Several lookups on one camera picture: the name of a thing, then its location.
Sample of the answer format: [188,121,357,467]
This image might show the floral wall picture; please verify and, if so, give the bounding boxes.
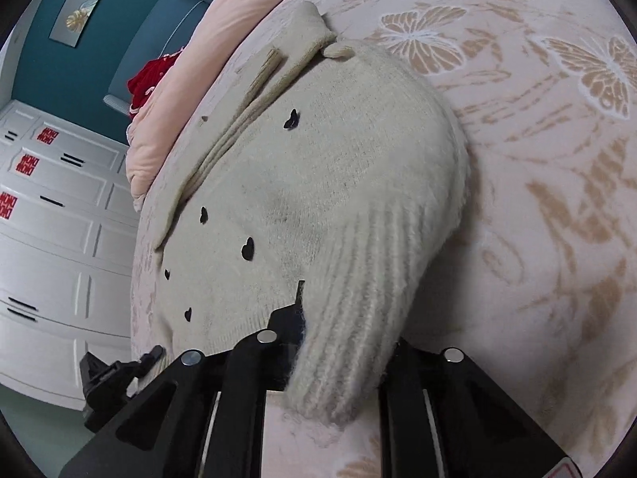
[49,0,136,49]

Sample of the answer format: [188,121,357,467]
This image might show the pink butterfly print blanket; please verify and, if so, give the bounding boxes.
[127,0,637,478]

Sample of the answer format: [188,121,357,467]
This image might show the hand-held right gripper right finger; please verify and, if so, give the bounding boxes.
[377,337,579,478]

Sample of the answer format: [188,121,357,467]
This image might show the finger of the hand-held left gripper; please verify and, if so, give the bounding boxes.
[78,345,166,434]

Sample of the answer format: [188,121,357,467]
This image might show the cream knit sweater black hearts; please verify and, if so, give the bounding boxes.
[131,0,475,429]

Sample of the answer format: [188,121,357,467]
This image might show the white drawer cabinet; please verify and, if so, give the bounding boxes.
[0,100,146,411]

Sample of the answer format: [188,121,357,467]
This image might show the peach quilt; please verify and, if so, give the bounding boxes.
[124,0,310,212]

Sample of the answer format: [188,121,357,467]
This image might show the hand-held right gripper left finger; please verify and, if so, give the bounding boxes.
[59,281,306,478]

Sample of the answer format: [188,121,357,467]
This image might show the teal upholstered headboard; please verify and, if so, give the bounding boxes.
[104,0,240,110]

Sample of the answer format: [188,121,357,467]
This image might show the red cloth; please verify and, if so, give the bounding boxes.
[127,54,181,121]

